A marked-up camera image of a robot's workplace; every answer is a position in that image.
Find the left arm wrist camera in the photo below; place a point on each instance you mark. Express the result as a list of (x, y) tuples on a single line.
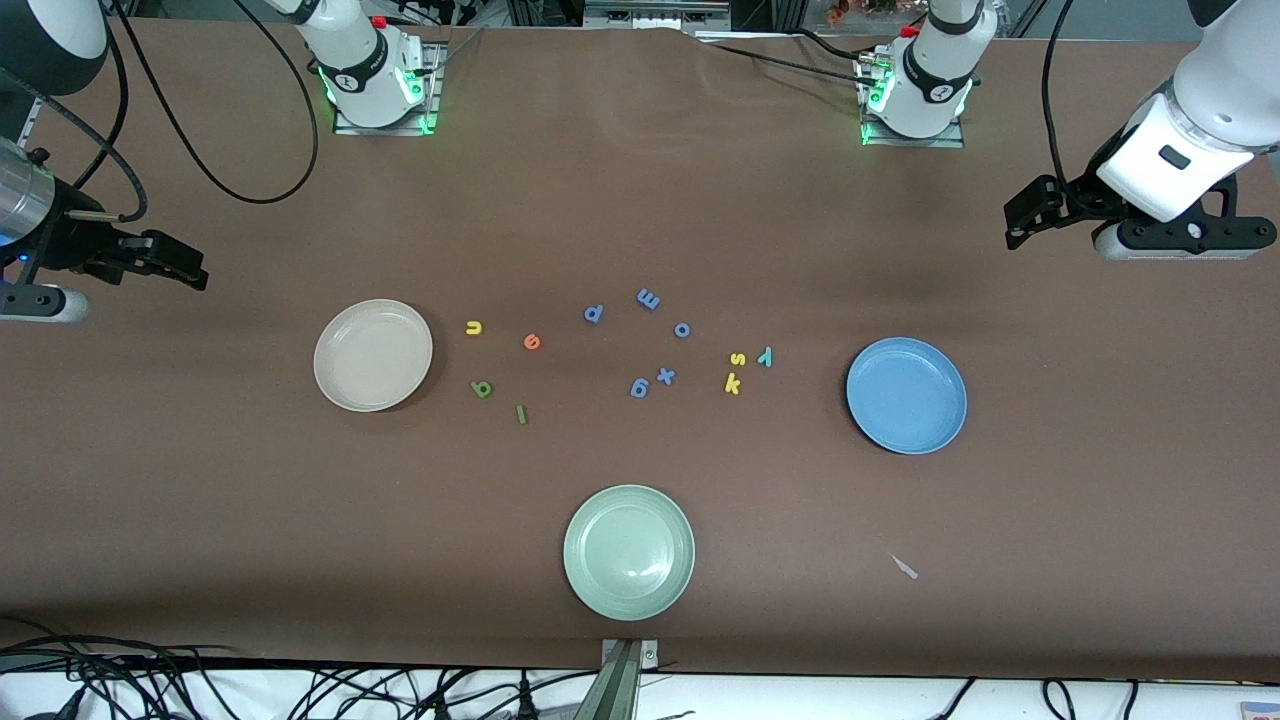
[(1150, 240)]

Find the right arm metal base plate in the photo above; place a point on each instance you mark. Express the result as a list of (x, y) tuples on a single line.
[(385, 130)]

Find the aluminium table rail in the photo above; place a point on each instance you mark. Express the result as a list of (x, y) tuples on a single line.
[(32, 112)]

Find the green letter b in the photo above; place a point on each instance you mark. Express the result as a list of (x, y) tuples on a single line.
[(485, 391)]

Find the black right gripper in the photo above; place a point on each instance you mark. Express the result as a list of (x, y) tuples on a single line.
[(68, 245)]

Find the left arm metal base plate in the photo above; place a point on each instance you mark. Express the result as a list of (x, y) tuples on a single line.
[(915, 142)]

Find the beige round plate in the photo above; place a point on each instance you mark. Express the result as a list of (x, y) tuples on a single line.
[(372, 355)]

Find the grey paper scrap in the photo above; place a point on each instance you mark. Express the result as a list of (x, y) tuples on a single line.
[(905, 568)]

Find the brown table cover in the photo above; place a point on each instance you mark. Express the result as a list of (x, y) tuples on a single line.
[(640, 200)]

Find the yellow letter k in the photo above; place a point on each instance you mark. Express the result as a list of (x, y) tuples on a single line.
[(732, 383)]

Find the pale green round plate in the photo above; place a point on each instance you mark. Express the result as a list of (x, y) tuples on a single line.
[(628, 552)]

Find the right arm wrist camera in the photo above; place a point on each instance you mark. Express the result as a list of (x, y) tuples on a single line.
[(45, 303)]

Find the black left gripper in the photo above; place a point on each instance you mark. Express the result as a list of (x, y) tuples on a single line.
[(1082, 194)]

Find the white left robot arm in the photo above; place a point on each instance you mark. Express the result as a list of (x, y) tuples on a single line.
[(935, 70)]

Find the blue letter m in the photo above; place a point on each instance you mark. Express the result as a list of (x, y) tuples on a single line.
[(648, 299)]

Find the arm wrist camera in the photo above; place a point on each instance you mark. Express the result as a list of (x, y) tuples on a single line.
[(45, 303), (1150, 240)]

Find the blue round plate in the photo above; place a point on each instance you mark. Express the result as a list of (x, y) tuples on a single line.
[(905, 395)]

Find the blue letter g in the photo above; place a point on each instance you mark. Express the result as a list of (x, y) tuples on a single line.
[(636, 390)]

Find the metal table edge bracket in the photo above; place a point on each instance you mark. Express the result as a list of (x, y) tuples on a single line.
[(622, 690)]

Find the aluminium frame beam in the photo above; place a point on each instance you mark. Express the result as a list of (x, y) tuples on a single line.
[(655, 15)]

